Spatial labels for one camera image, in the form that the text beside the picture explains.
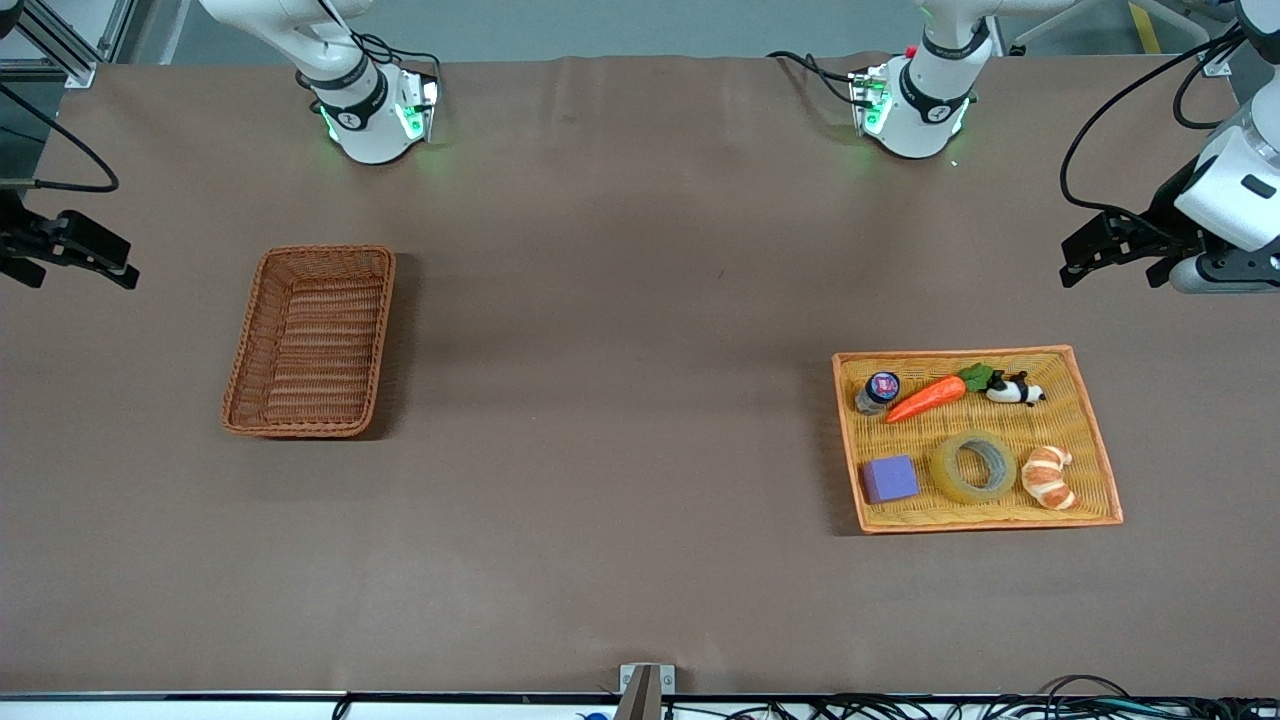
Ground yellow wicker basket orange rim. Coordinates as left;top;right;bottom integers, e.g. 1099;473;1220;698
831;344;1125;536

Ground brown wicker basket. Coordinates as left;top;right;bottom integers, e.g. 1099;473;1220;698
220;244;397;440

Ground toy panda figure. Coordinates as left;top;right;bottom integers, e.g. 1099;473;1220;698
985;371;1047;407

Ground toy carrot with green leaves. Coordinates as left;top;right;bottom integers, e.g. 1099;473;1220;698
885;363;996;425

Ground toy croissant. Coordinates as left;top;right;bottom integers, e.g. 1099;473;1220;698
1020;445;1081;512

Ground small jar with dark lid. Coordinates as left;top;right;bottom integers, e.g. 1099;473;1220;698
854;371;902;416

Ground purple foam cube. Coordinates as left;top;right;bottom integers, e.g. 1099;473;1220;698
861;454;921;505

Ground brown table cover cloth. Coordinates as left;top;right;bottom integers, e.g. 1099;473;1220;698
0;55;1280;698

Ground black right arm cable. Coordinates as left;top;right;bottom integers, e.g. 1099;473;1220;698
0;82;122;194

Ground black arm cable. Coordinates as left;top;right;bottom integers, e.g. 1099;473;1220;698
1058;25;1251;246
0;82;122;194

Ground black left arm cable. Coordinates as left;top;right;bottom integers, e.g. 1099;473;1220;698
1058;25;1251;246

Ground aluminium frame profile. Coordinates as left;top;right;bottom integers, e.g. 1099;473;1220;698
1200;30;1251;78
18;0;98;89

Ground white table edge rail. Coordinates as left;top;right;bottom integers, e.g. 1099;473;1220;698
0;693;1280;720

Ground tangled black cables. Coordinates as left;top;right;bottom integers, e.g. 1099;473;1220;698
660;675;1280;720

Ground metal bracket with post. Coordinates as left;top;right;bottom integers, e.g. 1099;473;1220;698
618;663;677;720

